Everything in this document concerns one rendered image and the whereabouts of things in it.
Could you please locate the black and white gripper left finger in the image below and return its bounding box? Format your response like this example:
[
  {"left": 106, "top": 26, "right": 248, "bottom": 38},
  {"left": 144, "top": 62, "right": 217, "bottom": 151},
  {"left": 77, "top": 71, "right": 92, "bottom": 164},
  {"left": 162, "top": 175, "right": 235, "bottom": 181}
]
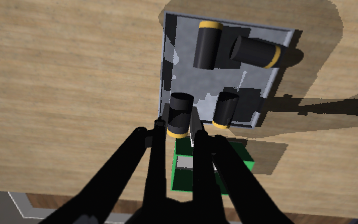
[{"left": 38, "top": 103, "right": 170, "bottom": 224}]

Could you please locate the black battery with gold top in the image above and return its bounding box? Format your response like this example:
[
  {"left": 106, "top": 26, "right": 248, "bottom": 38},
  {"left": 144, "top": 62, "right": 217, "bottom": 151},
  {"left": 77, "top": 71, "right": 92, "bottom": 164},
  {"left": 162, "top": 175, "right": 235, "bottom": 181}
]
[
  {"left": 229, "top": 36, "right": 281, "bottom": 69},
  {"left": 167, "top": 92, "right": 194, "bottom": 138},
  {"left": 193, "top": 21, "right": 223, "bottom": 70},
  {"left": 212, "top": 92, "right": 239, "bottom": 129}
]

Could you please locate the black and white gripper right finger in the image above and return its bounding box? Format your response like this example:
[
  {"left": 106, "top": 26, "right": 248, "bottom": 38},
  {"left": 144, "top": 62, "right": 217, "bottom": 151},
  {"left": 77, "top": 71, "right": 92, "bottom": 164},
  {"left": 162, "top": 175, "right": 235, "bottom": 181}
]
[{"left": 189, "top": 106, "right": 294, "bottom": 224}]

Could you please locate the green open-top box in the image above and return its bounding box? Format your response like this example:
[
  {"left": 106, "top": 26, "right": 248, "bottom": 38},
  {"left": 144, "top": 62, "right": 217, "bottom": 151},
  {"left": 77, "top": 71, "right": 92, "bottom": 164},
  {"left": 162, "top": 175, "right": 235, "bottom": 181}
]
[{"left": 171, "top": 137, "right": 255, "bottom": 196}]

